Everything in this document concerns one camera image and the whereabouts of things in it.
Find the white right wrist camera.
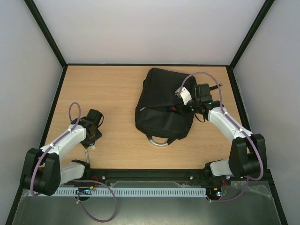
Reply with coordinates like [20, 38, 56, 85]
[175, 87, 192, 105]

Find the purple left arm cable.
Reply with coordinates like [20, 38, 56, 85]
[30, 102, 118, 222]

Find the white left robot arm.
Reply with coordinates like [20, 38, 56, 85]
[20, 109, 104, 196]

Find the black student backpack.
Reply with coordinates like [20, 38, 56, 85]
[135, 67, 222, 147]

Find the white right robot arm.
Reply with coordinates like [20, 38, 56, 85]
[175, 84, 267, 184]

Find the black enclosure frame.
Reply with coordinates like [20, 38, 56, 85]
[4, 0, 300, 225]

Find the light blue cable duct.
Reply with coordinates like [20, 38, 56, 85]
[53, 187, 207, 197]

